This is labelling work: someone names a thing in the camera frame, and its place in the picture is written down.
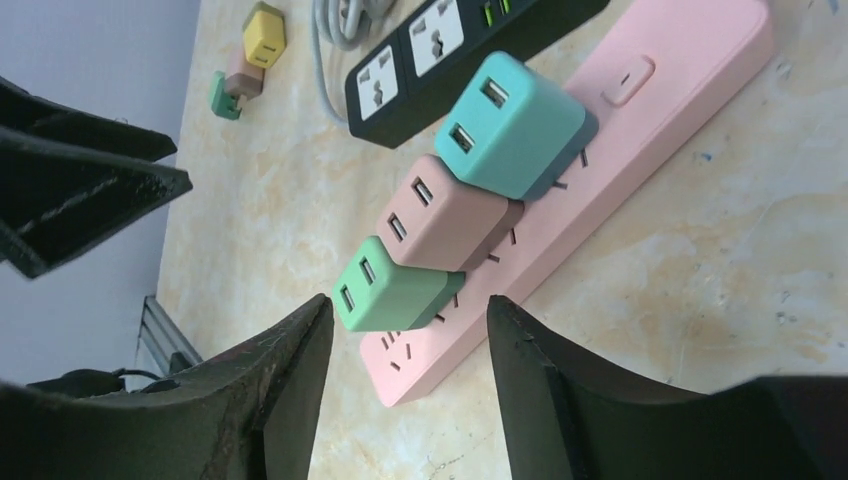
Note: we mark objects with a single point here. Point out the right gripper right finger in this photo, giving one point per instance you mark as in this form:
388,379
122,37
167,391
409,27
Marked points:
568,413

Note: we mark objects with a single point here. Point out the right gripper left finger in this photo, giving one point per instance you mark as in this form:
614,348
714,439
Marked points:
250,412

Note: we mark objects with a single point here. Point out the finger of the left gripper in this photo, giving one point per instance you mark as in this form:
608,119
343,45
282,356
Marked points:
37,116
60,200

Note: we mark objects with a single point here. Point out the light green charger plug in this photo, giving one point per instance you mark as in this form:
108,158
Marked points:
375,294

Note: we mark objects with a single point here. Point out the pink charger plug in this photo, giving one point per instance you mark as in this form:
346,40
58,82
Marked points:
241,77
436,221

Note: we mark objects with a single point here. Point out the pink power strip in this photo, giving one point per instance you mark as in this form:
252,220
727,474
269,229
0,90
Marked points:
661,72

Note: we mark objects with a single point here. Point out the yellow charger plug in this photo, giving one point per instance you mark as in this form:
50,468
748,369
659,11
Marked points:
263,35

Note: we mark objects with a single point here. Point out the black power strip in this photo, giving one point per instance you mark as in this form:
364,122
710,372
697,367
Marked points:
416,73

